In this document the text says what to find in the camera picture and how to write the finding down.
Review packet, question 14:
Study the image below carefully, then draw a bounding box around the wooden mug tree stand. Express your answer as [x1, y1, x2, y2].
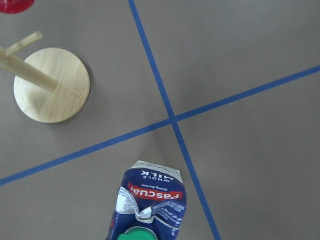
[0, 31, 90, 124]

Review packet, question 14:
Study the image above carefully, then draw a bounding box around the red cup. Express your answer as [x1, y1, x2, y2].
[0, 0, 35, 14]

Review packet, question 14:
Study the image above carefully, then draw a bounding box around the blue milk carton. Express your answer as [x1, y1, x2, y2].
[106, 160, 187, 240]

